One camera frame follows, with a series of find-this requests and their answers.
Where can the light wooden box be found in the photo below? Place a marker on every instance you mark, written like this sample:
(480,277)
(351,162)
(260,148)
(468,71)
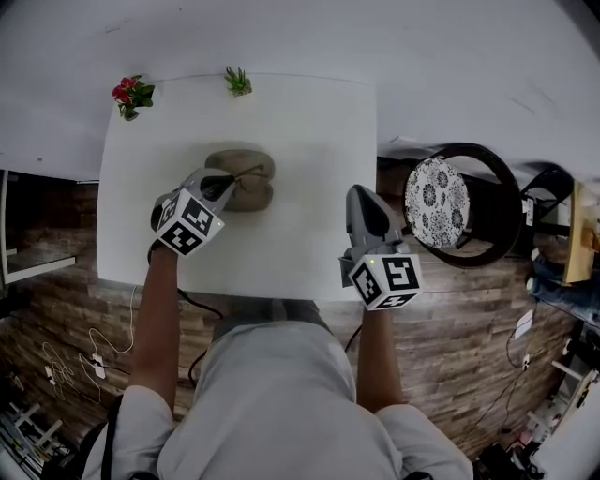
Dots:
(581,234)

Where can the white power strip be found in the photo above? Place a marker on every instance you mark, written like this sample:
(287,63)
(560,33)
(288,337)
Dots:
(97,364)

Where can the person's grey shirt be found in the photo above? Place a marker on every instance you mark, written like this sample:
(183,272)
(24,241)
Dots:
(276,412)

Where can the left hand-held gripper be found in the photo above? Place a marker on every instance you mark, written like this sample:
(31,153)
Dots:
(187,222)

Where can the dark round wicker chair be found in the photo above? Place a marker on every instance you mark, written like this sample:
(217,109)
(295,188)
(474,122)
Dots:
(497,211)

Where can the floral round cushion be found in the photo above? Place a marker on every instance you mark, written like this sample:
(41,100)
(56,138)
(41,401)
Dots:
(436,201)

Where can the person's left forearm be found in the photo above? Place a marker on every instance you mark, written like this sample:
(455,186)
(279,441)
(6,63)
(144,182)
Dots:
(157,328)

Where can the green succulent in white pot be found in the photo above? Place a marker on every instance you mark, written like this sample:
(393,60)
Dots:
(238,83)

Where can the person's right forearm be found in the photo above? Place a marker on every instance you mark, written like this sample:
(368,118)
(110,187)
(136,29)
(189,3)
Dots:
(379,361)

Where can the white packet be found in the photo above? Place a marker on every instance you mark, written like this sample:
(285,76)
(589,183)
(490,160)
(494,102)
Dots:
(529,211)

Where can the black folding chair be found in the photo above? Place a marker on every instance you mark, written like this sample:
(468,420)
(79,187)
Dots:
(548,197)

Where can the pink flower potted plant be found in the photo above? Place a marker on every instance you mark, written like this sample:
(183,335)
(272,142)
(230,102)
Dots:
(132,94)

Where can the white power adapter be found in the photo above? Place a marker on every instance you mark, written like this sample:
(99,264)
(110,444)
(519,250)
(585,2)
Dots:
(524,324)

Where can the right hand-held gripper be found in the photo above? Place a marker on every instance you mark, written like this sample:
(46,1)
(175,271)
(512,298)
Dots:
(389,281)

